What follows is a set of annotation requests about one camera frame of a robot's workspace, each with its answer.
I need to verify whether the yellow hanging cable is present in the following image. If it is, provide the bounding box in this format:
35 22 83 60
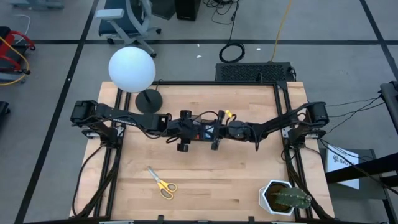
270 0 294 62

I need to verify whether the dark grey box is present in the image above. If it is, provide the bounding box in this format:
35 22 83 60
150 0 177 20

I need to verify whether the grey metal base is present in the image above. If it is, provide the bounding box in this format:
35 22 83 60
9 0 65 10

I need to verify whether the black metal beam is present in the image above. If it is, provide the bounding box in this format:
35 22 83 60
325 152 398 187

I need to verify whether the white globe lamp black base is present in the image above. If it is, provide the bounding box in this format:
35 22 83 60
108 46 164 115

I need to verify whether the black mesh desk organizer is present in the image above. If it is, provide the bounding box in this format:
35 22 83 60
182 114 223 143

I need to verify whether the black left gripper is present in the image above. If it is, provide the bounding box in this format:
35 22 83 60
170 110 200 152

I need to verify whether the black tower box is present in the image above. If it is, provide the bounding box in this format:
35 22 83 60
174 0 202 22

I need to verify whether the white printed sign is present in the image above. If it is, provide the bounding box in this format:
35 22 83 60
325 144 361 190

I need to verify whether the grey office chair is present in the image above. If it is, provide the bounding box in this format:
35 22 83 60
95 0 162 58

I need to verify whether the cactus in white hexagonal pot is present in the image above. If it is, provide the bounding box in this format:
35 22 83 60
258 179 313 216

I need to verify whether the red cart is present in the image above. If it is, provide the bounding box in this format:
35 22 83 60
0 26 37 86

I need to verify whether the black perforated computer case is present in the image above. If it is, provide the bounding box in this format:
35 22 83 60
215 62 296 83

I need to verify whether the coiled black cable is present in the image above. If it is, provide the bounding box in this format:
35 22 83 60
218 42 246 64

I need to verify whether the black floor cable tangle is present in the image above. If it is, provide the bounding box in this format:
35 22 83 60
202 0 241 26

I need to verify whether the dark grey desk edge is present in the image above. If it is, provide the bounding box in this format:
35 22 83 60
378 80 398 134

